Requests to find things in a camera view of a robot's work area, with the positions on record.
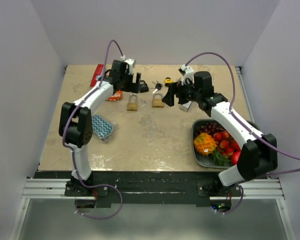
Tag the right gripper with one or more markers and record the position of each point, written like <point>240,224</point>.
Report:
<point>175,88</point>

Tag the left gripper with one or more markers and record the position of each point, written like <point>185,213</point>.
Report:
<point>133,87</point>

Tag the large brass padlock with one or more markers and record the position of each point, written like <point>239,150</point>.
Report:
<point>157,100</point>

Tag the yellow padlock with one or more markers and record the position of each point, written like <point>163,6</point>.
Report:
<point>168,81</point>

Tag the small silver key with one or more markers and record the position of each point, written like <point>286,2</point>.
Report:
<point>143,103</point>

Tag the small brass padlock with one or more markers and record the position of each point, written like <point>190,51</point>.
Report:
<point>132,104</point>

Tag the black padlock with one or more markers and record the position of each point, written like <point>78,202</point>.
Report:
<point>143,87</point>

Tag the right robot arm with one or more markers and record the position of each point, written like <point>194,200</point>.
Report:
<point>257,157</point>

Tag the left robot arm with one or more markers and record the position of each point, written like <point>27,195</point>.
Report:
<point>75,124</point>

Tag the silver toothpaste box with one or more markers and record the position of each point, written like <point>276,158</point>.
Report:
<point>185,107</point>

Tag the orange box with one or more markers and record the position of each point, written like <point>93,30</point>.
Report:
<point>118,95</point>

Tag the red box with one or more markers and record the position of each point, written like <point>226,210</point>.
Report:
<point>96,75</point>

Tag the dark grapes bunch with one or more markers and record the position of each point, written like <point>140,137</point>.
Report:
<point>210,128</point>

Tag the blue zigzag pouch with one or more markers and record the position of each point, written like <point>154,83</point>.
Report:
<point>102,128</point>

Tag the grey fruit tray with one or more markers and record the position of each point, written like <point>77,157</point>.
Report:
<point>216,159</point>

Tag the red lychee cluster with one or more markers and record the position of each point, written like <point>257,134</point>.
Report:
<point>226,144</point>

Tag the red apple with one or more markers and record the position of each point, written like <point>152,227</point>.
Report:
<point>235,157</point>

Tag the black mounting base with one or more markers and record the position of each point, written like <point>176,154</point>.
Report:
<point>147,187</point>

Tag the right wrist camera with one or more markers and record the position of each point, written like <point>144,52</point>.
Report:
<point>187,72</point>

